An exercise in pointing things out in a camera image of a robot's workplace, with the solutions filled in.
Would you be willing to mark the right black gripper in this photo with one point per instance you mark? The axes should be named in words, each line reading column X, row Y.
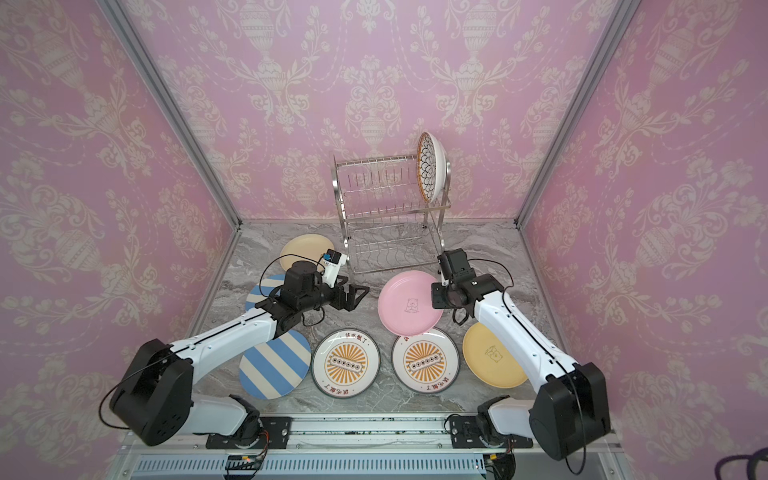
column 444, row 297

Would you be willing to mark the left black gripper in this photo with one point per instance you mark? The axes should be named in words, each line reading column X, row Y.
column 350, row 302

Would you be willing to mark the pink bear plate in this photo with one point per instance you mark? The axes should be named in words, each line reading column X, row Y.
column 405, row 304

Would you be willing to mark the sunburst pattern plate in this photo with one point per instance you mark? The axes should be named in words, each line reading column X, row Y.
column 428, row 363
column 346, row 363

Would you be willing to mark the chrome wire dish rack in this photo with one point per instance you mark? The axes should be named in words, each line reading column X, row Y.
column 386, row 223

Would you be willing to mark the petal pattern plate orange rim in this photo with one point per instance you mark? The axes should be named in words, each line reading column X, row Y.
column 432, row 167

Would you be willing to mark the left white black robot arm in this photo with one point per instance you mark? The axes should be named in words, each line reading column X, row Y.
column 155, row 398

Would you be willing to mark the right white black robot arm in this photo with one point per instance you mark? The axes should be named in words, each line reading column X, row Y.
column 571, row 408

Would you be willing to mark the cream plate back left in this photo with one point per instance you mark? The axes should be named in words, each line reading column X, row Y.
column 309, row 246

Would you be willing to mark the yellow plate right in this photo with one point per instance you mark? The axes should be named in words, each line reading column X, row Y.
column 489, row 360

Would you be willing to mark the blue striped plate rear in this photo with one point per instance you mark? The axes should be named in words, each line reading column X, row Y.
column 261, row 291

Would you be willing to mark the blue striped plate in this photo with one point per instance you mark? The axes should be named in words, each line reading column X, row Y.
column 274, row 369
column 261, row 291

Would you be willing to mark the blue striped plate front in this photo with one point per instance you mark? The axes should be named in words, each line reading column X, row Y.
column 274, row 369

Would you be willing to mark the black object bottom right corner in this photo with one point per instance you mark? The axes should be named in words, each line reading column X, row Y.
column 750, row 462

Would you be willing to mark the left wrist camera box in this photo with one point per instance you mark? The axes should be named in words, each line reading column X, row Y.
column 333, row 261

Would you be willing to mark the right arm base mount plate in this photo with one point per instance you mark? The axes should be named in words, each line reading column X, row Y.
column 466, row 433

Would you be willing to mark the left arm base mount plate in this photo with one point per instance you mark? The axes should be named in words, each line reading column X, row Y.
column 273, row 434

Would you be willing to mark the aluminium front rail frame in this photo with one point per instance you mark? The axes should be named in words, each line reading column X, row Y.
column 364, row 446

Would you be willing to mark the right aluminium corner post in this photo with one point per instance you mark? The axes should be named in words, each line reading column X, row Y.
column 595, row 68

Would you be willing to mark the aluminium corner post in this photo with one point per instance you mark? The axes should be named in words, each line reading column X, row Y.
column 148, row 69
column 595, row 68

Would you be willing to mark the left aluminium corner post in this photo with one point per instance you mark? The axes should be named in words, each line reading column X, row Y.
column 148, row 69

